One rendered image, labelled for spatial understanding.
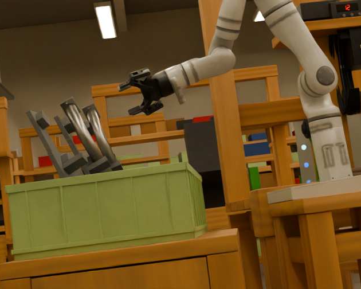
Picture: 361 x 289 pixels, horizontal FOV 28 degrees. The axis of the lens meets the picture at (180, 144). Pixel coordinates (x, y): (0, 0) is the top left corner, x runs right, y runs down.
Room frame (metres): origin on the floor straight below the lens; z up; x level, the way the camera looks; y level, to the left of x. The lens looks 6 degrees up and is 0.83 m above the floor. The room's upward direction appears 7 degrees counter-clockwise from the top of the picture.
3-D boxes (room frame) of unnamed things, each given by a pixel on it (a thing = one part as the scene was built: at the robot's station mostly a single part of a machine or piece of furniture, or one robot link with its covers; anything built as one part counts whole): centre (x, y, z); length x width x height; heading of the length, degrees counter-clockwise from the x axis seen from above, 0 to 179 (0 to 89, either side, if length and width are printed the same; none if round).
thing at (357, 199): (2.01, -0.42, 0.83); 0.32 x 0.32 x 0.04; 9
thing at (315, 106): (2.01, -0.41, 1.14); 0.09 x 0.09 x 0.17; 15
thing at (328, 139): (2.01, -0.42, 0.98); 0.09 x 0.09 x 0.17; 4
